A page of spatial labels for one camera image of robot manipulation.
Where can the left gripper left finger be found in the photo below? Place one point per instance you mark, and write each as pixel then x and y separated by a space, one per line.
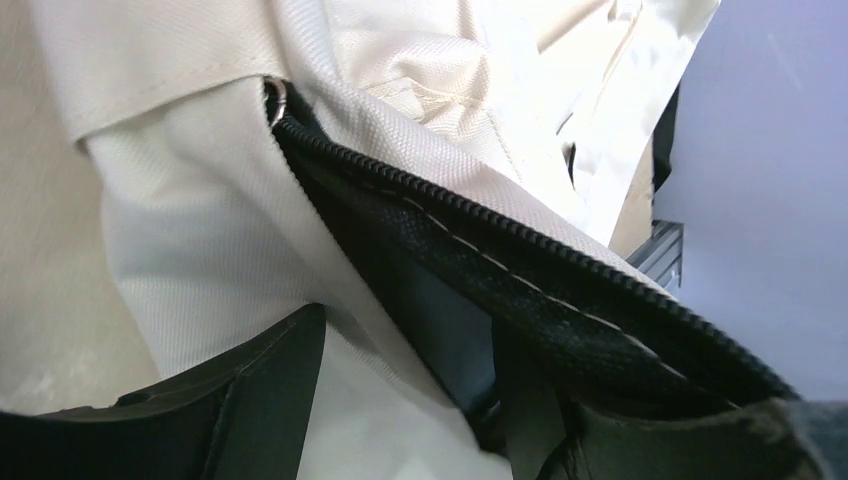
pixel 240 415

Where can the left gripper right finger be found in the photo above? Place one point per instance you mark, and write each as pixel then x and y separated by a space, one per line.
pixel 552 435

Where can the cream canvas backpack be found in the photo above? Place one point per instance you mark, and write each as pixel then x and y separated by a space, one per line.
pixel 207 168

